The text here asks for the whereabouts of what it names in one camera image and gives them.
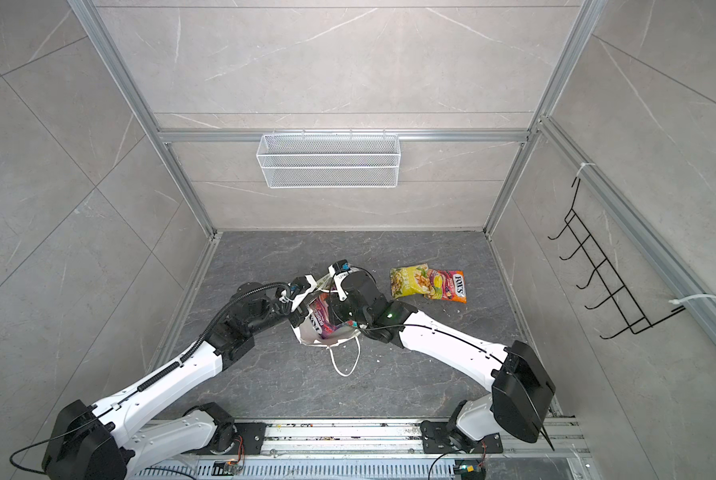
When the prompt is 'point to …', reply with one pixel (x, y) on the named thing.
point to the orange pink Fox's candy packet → (447, 285)
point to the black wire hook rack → (628, 307)
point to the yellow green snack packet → (410, 280)
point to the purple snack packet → (320, 316)
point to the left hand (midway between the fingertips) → (318, 283)
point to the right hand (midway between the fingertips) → (327, 298)
